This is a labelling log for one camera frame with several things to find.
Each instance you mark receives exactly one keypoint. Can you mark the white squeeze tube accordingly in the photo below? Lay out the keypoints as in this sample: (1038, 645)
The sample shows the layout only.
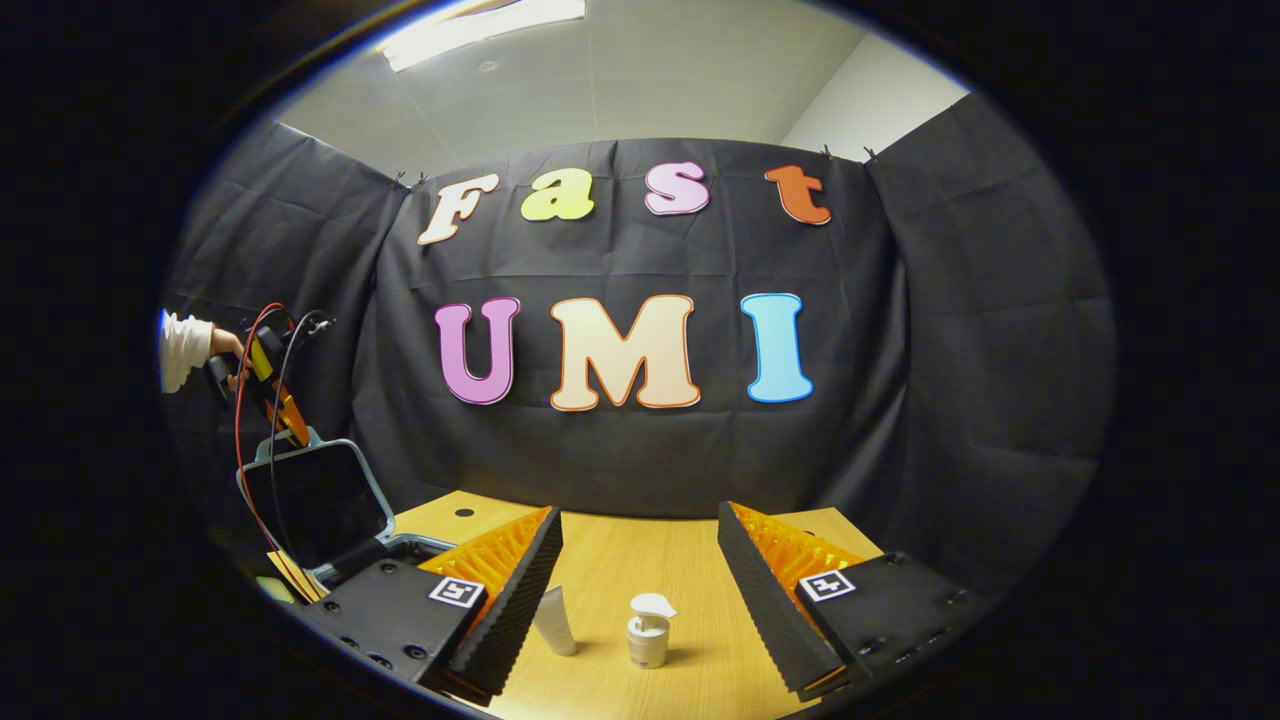
(556, 625)

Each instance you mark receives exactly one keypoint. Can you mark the black backdrop cloth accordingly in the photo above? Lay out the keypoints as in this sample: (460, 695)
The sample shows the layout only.
(620, 450)

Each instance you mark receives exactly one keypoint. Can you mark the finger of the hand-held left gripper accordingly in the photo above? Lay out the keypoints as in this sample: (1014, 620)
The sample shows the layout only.
(292, 420)

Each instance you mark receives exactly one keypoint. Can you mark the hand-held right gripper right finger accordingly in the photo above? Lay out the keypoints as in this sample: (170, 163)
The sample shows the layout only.
(765, 610)

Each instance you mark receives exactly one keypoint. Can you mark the ceiling light panel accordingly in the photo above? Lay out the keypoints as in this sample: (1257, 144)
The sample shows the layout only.
(480, 30)

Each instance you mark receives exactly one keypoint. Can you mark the light blue suitcase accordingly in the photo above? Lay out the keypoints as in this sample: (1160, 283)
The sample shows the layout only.
(315, 505)

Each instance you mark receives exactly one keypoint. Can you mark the white pump bottle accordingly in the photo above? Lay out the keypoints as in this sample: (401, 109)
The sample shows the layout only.
(648, 640)

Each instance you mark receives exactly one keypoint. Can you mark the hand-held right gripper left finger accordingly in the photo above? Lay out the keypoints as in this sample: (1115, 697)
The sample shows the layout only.
(510, 610)

